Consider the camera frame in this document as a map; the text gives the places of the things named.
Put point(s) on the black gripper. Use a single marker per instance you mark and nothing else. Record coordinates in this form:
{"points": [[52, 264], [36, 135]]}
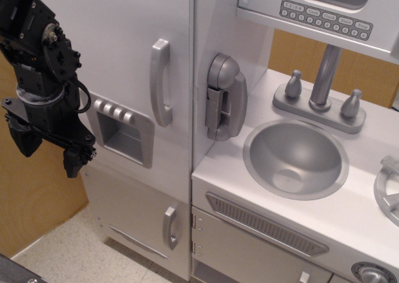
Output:
{"points": [[32, 120]]}

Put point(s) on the white fridge door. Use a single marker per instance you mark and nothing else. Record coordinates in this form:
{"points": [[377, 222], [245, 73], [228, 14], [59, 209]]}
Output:
{"points": [[115, 39]]}

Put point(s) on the silver fridge door handle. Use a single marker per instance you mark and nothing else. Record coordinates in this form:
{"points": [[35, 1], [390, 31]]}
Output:
{"points": [[159, 59]]}

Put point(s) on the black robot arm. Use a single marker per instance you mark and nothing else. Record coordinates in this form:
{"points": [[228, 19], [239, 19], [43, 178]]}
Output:
{"points": [[33, 42]]}

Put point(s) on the wooden board panel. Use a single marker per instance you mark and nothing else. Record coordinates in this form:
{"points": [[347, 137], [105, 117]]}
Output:
{"points": [[36, 194]]}

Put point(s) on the silver ice dispenser panel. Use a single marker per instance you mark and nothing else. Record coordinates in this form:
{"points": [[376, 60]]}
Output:
{"points": [[120, 132]]}

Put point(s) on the dark grey corner object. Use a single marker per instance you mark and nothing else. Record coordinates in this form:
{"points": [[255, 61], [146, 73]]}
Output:
{"points": [[12, 272]]}

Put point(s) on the white lower freezer door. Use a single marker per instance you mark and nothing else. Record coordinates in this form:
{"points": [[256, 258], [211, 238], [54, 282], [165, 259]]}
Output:
{"points": [[131, 213]]}

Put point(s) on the white oven door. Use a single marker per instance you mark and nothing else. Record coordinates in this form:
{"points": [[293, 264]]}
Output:
{"points": [[226, 253]]}

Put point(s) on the white toy kitchen cabinet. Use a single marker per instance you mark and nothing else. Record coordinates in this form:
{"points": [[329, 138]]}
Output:
{"points": [[334, 232]]}

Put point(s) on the silver toy sink basin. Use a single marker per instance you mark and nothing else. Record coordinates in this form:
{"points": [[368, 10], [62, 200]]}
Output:
{"points": [[295, 160]]}

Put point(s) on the silver left faucet knob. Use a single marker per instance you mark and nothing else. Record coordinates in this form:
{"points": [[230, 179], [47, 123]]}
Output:
{"points": [[293, 88]]}

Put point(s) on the silver faucet knob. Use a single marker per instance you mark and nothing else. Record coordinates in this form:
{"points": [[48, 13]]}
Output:
{"points": [[293, 88], [351, 106]]}

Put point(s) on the silver toy faucet spout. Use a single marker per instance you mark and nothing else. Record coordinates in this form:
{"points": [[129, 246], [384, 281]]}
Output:
{"points": [[319, 98]]}

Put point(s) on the silver right faucet knob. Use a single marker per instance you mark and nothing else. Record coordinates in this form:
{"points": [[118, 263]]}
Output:
{"points": [[351, 106]]}

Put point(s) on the silver stove control knob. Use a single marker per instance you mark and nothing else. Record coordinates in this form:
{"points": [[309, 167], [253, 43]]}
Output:
{"points": [[368, 272]]}

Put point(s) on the white toy microwave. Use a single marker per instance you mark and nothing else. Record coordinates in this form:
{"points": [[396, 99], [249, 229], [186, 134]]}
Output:
{"points": [[368, 27]]}

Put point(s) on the silver lower freezer handle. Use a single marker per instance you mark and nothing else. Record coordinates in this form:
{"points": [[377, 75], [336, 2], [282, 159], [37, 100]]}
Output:
{"points": [[169, 238]]}

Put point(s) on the grey toy wall phone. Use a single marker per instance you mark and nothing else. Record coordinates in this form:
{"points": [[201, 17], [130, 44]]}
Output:
{"points": [[226, 102]]}

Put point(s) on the grey faucet base plate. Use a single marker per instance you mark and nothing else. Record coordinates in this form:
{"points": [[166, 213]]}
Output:
{"points": [[332, 117]]}

